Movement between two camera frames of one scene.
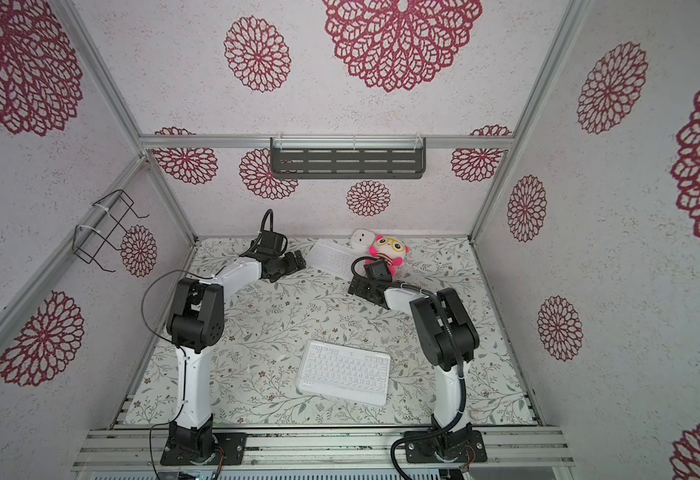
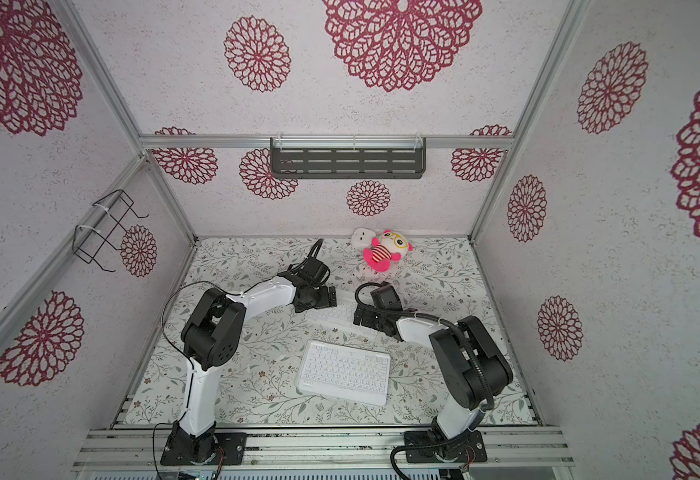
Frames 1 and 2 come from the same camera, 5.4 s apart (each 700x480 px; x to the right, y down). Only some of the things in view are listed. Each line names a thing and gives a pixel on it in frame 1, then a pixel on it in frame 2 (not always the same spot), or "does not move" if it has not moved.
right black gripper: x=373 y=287 → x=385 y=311
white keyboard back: x=334 y=256 → x=340 y=316
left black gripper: x=295 y=266 → x=327 y=291
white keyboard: x=344 y=372 does not move
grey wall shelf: x=342 y=158 does not move
